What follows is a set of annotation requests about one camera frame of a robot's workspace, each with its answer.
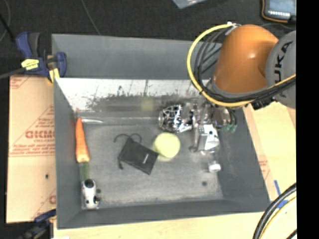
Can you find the clear plastic bottle white cap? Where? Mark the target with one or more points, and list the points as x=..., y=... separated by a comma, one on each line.
x=208, y=139

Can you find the orange toy carrot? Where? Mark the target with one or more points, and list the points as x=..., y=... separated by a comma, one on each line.
x=81, y=143

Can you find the yellow-green tennis ball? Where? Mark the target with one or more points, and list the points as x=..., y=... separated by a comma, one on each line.
x=167, y=145

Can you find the brown cardboard board red print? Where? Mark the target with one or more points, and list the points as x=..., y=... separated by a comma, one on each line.
x=30, y=183

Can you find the grey metal bin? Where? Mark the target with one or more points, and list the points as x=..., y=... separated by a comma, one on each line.
x=174, y=183

